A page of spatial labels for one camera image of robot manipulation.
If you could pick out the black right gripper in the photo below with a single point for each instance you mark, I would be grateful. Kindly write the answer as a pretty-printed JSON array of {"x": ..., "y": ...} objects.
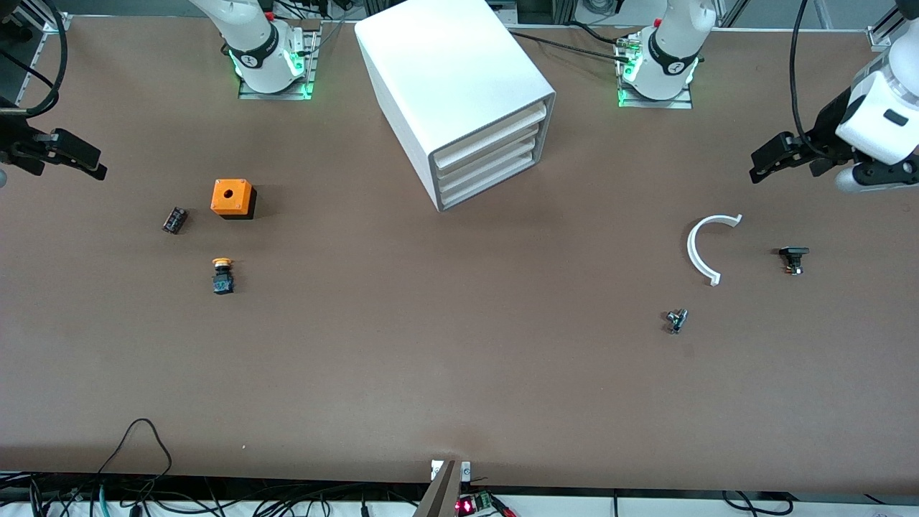
[{"x": 14, "y": 138}]

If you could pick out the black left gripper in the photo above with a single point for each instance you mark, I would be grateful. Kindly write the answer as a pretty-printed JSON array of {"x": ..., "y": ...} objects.
[{"x": 827, "y": 127}]

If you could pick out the white plastic drawer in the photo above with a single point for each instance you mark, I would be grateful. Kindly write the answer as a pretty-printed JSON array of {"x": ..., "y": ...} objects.
[
  {"x": 495, "y": 131},
  {"x": 495, "y": 184},
  {"x": 495, "y": 167},
  {"x": 495, "y": 151}
]

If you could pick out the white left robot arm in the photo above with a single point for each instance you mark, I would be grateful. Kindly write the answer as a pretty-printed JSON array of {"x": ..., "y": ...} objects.
[{"x": 671, "y": 50}]

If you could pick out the yellow-capped push button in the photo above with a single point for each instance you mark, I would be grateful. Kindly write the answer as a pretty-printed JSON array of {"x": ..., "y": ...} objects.
[{"x": 223, "y": 276}]

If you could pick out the white drawer cabinet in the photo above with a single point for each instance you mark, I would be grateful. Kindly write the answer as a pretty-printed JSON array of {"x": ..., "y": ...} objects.
[{"x": 445, "y": 64}]

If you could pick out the small black contact block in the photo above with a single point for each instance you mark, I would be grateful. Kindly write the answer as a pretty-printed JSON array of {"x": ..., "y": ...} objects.
[{"x": 174, "y": 220}]

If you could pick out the white curved plastic arc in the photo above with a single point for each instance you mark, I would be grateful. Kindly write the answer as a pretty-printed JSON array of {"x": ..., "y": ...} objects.
[{"x": 693, "y": 248}]

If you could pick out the small grey metal part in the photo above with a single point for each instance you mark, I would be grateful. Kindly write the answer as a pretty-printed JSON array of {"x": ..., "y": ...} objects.
[{"x": 675, "y": 320}]

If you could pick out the circuit board with red LED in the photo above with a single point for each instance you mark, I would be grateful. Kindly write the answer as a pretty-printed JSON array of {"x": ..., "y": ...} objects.
[{"x": 475, "y": 505}]

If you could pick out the black flat-headed switch part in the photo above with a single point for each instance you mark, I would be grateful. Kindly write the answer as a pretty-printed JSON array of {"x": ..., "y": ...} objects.
[{"x": 793, "y": 253}]

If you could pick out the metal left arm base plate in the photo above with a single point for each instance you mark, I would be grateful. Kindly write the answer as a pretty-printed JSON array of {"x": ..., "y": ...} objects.
[{"x": 650, "y": 103}]

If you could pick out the aluminium frame profile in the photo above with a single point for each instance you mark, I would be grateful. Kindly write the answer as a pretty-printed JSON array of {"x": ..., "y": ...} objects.
[
  {"x": 887, "y": 29},
  {"x": 50, "y": 18}
]

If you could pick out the orange button enclosure box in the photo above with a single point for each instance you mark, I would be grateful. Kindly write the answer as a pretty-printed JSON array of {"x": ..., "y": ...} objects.
[{"x": 230, "y": 195}]

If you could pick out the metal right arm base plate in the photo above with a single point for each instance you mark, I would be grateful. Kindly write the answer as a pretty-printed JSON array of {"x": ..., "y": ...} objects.
[{"x": 280, "y": 95}]

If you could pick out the white mounting bracket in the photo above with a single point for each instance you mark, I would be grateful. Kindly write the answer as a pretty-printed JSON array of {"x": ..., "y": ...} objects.
[{"x": 436, "y": 470}]

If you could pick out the grey metal camera post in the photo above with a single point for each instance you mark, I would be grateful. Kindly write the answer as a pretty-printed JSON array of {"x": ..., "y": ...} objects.
[{"x": 439, "y": 495}]

